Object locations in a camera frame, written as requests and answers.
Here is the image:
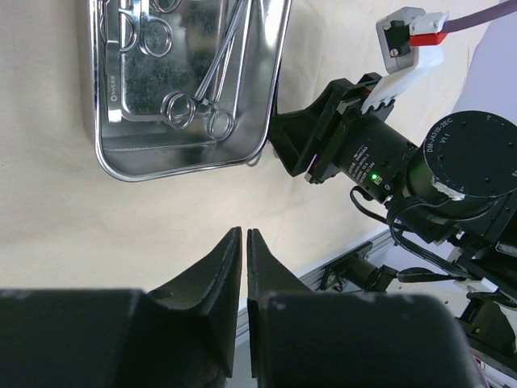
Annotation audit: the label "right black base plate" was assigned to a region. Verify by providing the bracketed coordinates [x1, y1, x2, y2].
[318, 242, 376, 292]

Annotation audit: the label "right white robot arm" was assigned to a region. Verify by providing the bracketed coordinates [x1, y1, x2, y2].
[268, 73, 516, 373]

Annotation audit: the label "steel forceps in tray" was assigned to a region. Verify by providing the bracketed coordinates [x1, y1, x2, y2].
[161, 1, 249, 141]

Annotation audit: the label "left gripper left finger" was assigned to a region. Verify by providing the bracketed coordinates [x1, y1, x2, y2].
[1, 227, 242, 387]

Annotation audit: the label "front aluminium rail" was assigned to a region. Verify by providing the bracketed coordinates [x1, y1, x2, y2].
[233, 226, 395, 336]

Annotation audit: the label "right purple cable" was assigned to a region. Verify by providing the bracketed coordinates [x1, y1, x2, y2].
[442, 0, 517, 33]

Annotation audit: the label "beige cloth kit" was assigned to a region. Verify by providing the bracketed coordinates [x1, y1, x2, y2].
[0, 0, 502, 320]

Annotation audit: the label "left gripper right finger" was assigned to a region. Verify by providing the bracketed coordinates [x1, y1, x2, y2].
[246, 229, 483, 387]

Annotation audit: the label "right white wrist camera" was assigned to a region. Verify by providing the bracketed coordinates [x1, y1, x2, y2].
[361, 6, 449, 113]

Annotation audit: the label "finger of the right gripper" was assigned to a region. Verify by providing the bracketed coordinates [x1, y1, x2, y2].
[267, 91, 331, 176]

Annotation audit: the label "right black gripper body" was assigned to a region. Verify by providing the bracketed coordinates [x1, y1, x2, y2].
[308, 74, 516, 256]

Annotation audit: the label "steel instrument tray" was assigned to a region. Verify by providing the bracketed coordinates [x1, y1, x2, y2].
[85, 1, 291, 182]

